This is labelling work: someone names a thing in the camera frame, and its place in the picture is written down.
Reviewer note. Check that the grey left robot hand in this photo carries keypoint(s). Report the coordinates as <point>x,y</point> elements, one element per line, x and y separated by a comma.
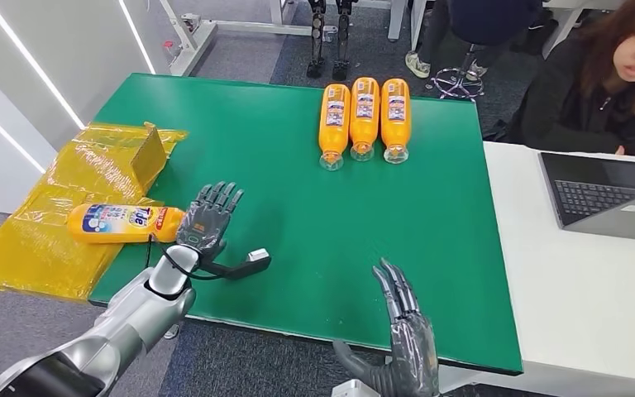
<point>205,224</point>

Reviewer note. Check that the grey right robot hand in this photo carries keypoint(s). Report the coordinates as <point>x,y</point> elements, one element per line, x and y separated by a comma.
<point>413,356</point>

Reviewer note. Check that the orange detergent bottle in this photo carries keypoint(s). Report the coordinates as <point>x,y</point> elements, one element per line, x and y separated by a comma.
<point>396,130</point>
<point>364,127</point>
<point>115,223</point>
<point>334,131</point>

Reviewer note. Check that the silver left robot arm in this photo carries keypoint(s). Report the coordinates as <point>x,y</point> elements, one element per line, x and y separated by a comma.
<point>131,318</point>

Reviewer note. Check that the film covered cardboard panel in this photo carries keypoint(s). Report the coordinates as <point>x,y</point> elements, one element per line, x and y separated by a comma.
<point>149,156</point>

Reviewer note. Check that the green table mat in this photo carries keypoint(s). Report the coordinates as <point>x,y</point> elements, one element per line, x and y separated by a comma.
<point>306,219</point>

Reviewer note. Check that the yellow plastic film sheet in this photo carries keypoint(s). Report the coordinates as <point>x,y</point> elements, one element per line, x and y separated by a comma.
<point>49,263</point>

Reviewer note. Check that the black legged background robot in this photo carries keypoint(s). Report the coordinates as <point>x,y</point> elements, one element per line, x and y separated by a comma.
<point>316,38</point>

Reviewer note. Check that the dark grey laptop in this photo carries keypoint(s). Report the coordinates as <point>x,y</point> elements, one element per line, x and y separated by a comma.
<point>591,196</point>

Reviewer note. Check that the white table leg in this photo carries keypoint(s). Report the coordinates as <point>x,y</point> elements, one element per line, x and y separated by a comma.
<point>397,19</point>

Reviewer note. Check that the person at laptop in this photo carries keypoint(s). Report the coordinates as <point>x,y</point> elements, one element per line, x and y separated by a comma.
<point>564,109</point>

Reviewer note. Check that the chrome stool base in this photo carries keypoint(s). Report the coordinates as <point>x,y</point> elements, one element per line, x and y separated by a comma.
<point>467,59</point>

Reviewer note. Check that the person on stool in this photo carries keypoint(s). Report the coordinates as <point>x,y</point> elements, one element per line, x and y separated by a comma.
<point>487,22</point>

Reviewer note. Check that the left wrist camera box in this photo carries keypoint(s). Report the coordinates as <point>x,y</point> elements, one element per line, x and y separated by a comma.
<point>257,256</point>

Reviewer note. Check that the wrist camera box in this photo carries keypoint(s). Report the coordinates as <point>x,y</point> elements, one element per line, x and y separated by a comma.
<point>257,256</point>
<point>353,390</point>

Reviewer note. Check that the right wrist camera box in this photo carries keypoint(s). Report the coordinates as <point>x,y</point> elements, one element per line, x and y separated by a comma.
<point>353,390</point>

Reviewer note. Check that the white wall light strip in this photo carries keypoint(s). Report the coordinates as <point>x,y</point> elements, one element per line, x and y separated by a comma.
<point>32,62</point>
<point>137,38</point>
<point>4,131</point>

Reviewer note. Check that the white metal floor frame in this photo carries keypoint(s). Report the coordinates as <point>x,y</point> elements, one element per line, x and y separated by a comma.
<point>252,26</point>

